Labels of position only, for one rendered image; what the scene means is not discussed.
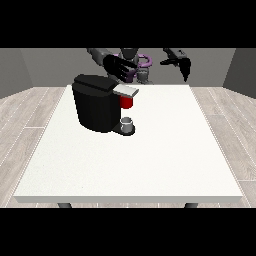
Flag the pale grey machine lid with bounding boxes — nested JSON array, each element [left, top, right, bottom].
[[112, 83, 140, 100]]

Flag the red pod holder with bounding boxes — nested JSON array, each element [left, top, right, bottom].
[[119, 95, 134, 110]]

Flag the black coffee machine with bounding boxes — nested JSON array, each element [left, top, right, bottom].
[[71, 74, 136, 136]]

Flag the grey robot trunk purple rings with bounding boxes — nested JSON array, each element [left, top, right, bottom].
[[117, 48, 155, 85]]

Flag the small grey cup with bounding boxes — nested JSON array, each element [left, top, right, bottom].
[[120, 116, 134, 133]]

